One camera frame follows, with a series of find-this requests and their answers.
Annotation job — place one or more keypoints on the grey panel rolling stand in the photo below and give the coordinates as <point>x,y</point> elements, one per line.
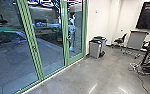
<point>136,40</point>

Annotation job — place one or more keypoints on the green framed glass door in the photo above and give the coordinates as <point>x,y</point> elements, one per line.
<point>29,40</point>

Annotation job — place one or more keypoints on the grey indoor trash bin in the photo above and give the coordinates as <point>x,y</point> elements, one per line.
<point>95,49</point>

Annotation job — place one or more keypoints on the large black wall screen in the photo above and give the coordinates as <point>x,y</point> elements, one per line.
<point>149,15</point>

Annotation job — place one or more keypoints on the white wall switch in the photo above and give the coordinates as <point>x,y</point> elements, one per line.
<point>96,11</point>

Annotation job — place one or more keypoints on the black office chair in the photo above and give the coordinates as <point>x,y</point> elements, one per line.
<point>120,40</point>

